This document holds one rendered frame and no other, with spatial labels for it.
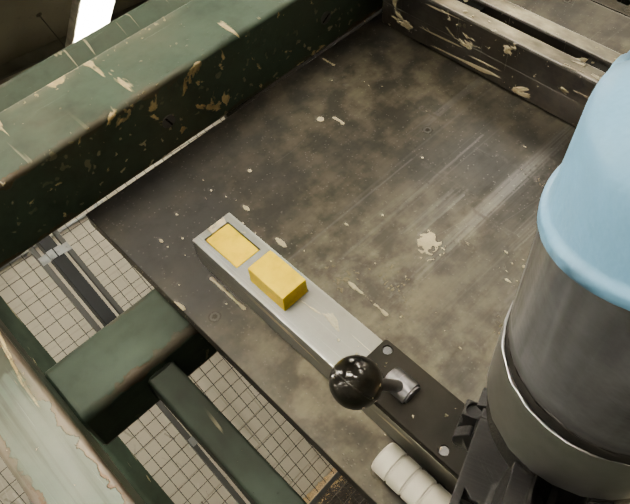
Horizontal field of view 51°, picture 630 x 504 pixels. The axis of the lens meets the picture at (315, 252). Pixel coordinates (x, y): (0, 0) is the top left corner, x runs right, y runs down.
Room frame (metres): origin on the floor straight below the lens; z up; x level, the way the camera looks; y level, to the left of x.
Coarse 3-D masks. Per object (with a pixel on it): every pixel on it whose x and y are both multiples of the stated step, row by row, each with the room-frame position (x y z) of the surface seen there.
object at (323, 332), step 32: (224, 224) 0.68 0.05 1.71; (256, 256) 0.66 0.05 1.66; (256, 288) 0.63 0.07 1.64; (288, 320) 0.61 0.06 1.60; (320, 320) 0.61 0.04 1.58; (352, 320) 0.60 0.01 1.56; (320, 352) 0.59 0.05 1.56; (352, 352) 0.58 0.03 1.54; (384, 416) 0.55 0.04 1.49; (416, 448) 0.54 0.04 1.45; (448, 480) 0.53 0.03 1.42
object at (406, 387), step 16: (336, 368) 0.45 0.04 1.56; (352, 368) 0.45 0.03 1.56; (368, 368) 0.45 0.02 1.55; (400, 368) 0.55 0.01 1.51; (336, 384) 0.45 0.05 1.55; (352, 384) 0.44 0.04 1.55; (368, 384) 0.44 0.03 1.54; (384, 384) 0.50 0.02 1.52; (400, 384) 0.53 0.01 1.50; (416, 384) 0.54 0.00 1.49; (336, 400) 0.45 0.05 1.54; (352, 400) 0.44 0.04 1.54; (368, 400) 0.45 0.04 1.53; (400, 400) 0.54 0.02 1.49
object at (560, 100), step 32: (384, 0) 0.89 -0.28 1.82; (416, 0) 0.84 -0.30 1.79; (448, 0) 0.82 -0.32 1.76; (480, 0) 0.82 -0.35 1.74; (416, 32) 0.88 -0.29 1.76; (448, 32) 0.84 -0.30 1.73; (480, 32) 0.80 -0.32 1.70; (512, 32) 0.78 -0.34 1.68; (544, 32) 0.77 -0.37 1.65; (480, 64) 0.83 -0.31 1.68; (512, 64) 0.79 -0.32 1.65; (544, 64) 0.75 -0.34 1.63; (576, 64) 0.73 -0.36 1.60; (608, 64) 0.73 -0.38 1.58; (544, 96) 0.78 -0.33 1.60; (576, 96) 0.75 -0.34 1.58
